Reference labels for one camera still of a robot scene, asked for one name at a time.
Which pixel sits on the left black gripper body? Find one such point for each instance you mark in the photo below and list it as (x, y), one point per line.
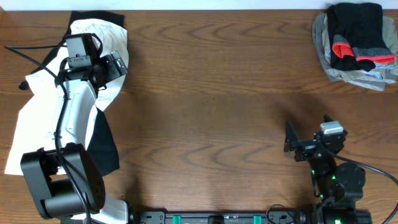
(111, 71)

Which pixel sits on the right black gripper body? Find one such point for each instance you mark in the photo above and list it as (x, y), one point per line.
(308, 149)

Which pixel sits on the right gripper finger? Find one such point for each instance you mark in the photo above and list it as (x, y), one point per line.
(327, 118)
(292, 141)

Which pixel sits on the black leggings grey red waistband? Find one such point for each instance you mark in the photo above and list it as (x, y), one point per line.
(355, 35)

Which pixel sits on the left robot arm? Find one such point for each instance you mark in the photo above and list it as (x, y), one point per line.
(63, 181)

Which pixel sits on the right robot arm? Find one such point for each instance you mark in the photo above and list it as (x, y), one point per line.
(338, 187)

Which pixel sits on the grey folded garment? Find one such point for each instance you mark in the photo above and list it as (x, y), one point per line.
(334, 75)

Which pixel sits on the khaki folded shorts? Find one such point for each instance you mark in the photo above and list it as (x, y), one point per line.
(389, 35)

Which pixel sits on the black garment under pile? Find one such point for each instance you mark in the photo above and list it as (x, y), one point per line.
(102, 149)

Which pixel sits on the white t-shirt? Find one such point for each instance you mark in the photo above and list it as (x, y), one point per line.
(34, 130)

